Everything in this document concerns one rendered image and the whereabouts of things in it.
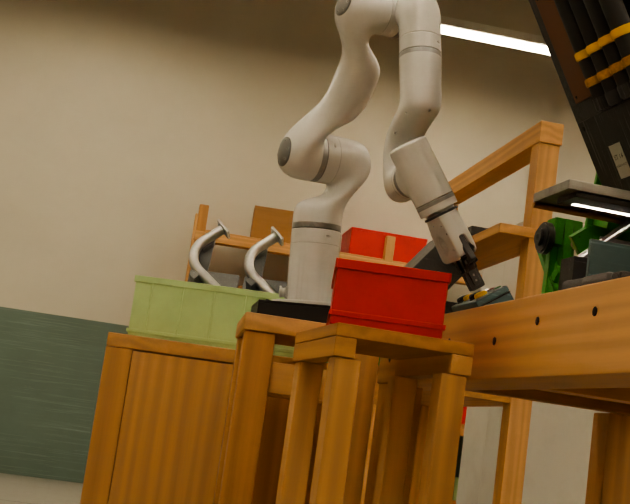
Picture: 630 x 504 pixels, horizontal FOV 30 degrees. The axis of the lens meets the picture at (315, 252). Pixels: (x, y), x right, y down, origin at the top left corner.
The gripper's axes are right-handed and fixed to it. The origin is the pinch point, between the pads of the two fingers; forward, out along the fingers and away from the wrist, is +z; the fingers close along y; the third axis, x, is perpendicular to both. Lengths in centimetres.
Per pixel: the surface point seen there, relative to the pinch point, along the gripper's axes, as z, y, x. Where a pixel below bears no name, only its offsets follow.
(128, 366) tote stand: -15, -79, -65
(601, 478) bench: 65, -53, 28
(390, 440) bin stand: 21.3, -1.7, -30.6
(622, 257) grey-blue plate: 7.5, 23.2, 20.4
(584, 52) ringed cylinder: -31, 28, 30
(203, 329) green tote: -15, -85, -42
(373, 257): -1, -628, 183
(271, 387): 3, -32, -42
